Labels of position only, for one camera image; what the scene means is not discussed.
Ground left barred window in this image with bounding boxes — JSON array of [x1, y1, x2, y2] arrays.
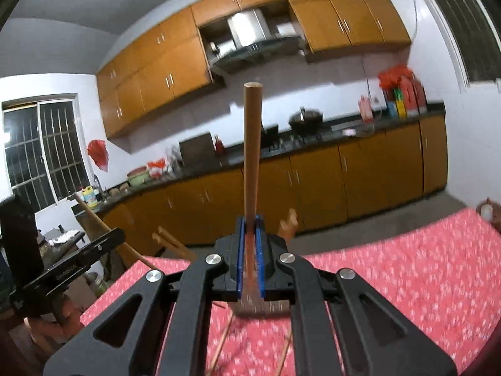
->
[[3, 100, 90, 212]]

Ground right barred window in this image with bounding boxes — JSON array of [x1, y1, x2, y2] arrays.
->
[[434, 0, 500, 82]]

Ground chopstick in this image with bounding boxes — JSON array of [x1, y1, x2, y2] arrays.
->
[[68, 193, 161, 271], [206, 312, 234, 376], [242, 81, 262, 307]]

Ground barred window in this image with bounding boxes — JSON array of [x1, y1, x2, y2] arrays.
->
[[434, 0, 500, 82], [3, 100, 90, 212]]

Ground red bag and bottles group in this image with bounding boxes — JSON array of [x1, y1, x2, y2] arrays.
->
[[378, 65, 427, 119]]

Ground chopstick on table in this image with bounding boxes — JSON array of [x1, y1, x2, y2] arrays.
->
[[206, 312, 234, 376]]

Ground red plastic bag on wall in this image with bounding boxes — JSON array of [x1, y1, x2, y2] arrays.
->
[[87, 139, 109, 172]]

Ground beige perforated utensil holder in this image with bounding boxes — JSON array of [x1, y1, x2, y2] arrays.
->
[[229, 295, 290, 319]]

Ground pink bottle on counter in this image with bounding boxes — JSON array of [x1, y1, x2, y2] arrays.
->
[[358, 95, 374, 122]]

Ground orange bag on counter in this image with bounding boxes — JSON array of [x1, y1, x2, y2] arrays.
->
[[147, 158, 167, 179]]

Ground upper wooden wall cabinets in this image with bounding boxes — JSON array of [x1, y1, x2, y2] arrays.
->
[[97, 0, 411, 138]]

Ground red sauce bottle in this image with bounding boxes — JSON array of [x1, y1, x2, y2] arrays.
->
[[214, 135, 226, 157]]

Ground lower wooden kitchen cabinets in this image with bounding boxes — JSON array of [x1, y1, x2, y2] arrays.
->
[[100, 111, 447, 255]]

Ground green bowl on counter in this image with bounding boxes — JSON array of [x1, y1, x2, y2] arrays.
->
[[127, 165, 151, 187]]

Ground steel range hood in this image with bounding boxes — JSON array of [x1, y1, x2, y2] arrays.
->
[[200, 1, 306, 76]]

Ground red floral tablecloth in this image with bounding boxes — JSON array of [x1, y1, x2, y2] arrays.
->
[[79, 207, 501, 376]]

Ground yellow detergent bottle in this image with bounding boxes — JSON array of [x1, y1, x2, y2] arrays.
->
[[82, 186, 99, 209]]

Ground black wok with lid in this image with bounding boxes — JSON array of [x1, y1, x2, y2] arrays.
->
[[289, 107, 323, 137]]

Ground dark wooden cutting board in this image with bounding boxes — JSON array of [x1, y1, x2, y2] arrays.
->
[[179, 133, 216, 167]]

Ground black stone countertop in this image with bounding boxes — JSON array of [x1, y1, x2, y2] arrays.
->
[[93, 101, 446, 214]]

